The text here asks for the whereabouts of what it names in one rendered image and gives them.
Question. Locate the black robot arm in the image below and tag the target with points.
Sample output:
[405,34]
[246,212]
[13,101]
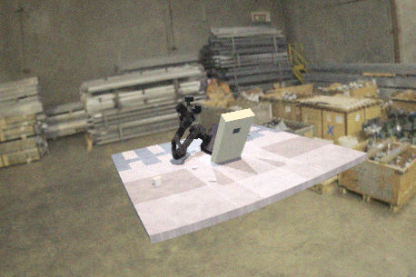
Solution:
[196,132]

